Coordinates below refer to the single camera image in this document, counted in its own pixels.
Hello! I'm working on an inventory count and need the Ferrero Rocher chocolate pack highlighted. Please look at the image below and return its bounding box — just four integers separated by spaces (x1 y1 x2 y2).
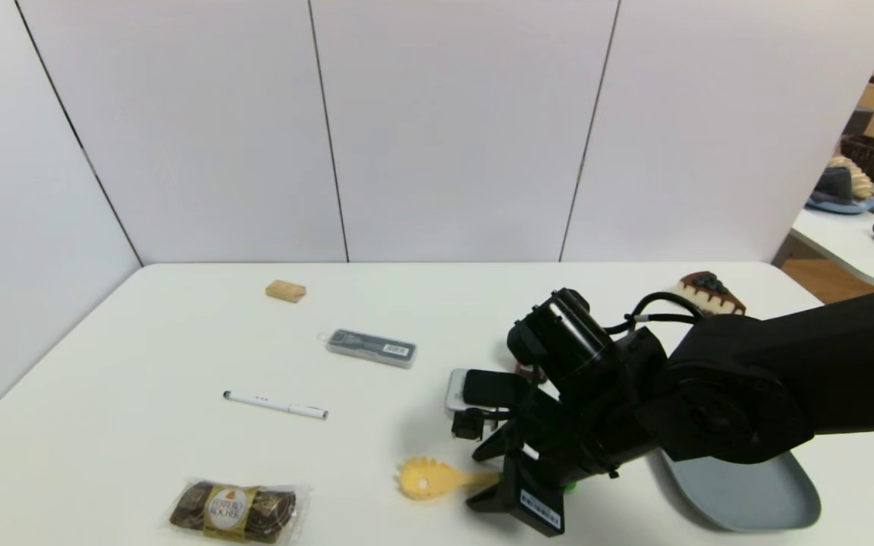
160 476 312 544

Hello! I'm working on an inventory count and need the dark grey chair back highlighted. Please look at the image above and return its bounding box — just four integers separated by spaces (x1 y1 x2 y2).
841 107 874 137

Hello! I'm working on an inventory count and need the chocolate cake slice toy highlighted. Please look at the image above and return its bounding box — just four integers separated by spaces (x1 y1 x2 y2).
672 271 747 316

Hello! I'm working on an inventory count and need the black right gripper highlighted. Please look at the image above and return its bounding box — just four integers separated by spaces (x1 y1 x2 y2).
465 417 621 538

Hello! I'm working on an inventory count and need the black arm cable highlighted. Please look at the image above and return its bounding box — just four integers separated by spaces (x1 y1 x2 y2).
605 291 707 336

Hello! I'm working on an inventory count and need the yellow pasta spoon green handle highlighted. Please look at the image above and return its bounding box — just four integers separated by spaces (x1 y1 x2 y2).
396 456 578 501

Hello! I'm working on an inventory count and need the white pen with black tip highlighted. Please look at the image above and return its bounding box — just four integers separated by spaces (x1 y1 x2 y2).
223 390 329 420

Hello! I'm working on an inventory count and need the grey blue hat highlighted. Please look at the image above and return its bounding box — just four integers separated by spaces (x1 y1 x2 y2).
805 166 874 215

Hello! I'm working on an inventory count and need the grey plastic dish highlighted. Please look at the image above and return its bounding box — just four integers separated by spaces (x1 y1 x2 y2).
657 447 822 532

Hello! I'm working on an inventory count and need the white side table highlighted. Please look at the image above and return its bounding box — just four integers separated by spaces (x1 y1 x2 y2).
771 205 874 290

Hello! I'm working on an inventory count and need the grey transparent pencil lead case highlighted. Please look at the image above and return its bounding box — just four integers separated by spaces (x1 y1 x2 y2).
318 326 418 370

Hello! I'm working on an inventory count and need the black camera cable plug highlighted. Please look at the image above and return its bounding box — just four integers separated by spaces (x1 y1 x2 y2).
451 408 488 442

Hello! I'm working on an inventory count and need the silver black wrist camera box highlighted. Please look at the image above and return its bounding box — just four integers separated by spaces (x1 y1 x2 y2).
446 369 530 416

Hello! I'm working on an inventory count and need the small wooden block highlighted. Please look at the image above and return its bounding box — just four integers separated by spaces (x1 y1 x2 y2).
266 280 307 304

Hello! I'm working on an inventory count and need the beige woven item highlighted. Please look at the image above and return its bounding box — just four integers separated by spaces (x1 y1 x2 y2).
825 155 874 199

